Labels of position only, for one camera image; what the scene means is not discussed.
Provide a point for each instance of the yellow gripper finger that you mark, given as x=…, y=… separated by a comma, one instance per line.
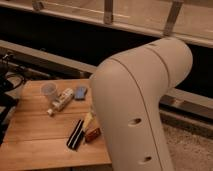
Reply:
x=87, y=120

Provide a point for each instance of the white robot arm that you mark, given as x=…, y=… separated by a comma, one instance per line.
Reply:
x=126, y=89

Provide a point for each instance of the blue sponge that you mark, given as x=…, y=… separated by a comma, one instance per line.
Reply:
x=80, y=93

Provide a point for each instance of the black white striped block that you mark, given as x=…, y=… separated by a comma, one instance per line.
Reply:
x=76, y=136

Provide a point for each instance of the white plastic bottle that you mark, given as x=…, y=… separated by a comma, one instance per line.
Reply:
x=64, y=98

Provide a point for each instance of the metal window railing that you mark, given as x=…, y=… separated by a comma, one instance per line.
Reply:
x=189, y=20

